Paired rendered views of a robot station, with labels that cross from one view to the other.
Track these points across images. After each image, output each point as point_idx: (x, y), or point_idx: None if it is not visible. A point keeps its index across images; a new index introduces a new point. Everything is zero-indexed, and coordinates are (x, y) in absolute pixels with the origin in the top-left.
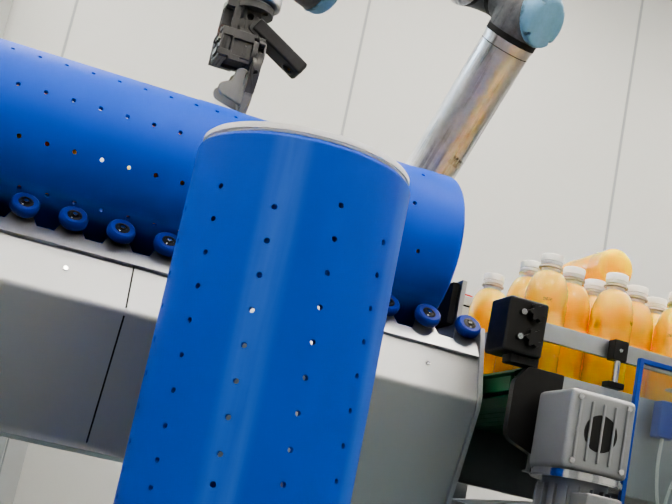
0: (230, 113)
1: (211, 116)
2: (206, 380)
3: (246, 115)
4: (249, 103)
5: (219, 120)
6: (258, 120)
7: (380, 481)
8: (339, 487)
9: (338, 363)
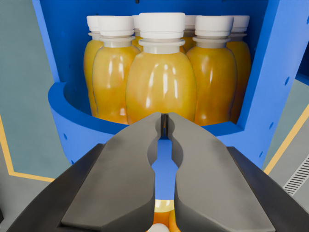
0: (263, 137)
1: (266, 151)
2: None
3: (260, 113)
4: (203, 128)
5: (271, 139)
6: (276, 85)
7: None
8: None
9: None
